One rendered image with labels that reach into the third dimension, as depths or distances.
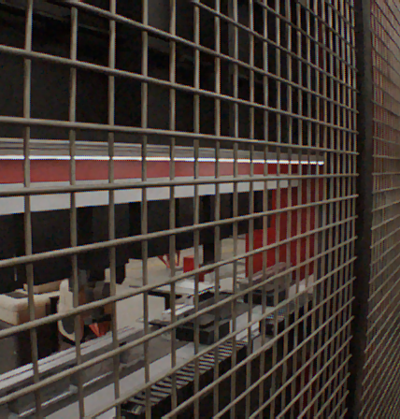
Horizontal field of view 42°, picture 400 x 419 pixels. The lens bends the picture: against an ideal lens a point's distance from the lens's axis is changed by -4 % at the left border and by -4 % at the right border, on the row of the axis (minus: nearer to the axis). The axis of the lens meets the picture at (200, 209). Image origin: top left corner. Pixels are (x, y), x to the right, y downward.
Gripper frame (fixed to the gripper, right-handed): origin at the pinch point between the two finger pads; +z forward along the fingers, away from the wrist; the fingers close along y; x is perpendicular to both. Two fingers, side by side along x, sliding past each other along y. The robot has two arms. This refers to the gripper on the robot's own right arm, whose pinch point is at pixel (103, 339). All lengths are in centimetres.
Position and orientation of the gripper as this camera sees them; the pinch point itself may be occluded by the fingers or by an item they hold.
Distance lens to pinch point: 202.6
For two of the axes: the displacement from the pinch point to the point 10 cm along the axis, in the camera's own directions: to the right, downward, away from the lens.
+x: 5.9, -0.6, 8.0
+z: 2.0, 9.8, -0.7
